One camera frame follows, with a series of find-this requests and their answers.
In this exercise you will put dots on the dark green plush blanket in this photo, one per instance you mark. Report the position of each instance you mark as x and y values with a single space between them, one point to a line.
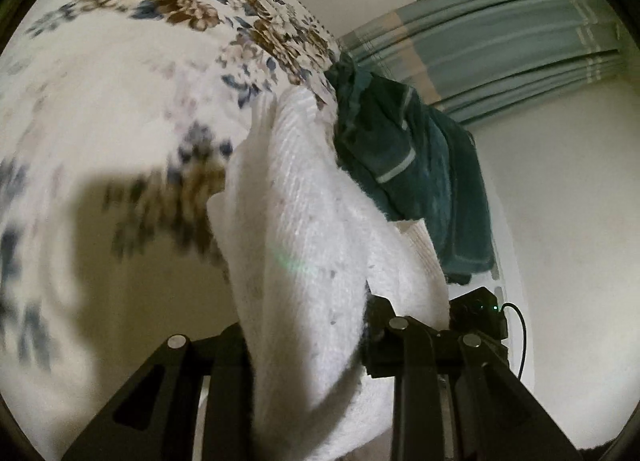
425 181

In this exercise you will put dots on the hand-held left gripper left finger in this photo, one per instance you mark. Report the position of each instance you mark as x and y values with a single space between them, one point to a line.
175 391

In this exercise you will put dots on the white knitted towel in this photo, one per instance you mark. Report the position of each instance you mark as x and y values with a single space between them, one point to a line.
305 251

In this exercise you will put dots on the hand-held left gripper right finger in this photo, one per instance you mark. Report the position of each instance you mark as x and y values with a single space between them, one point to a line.
380 313

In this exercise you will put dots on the floral bed blanket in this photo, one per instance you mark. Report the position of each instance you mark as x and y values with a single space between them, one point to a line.
115 106

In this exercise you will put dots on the grey-green striped curtain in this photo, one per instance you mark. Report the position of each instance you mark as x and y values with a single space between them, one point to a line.
500 36

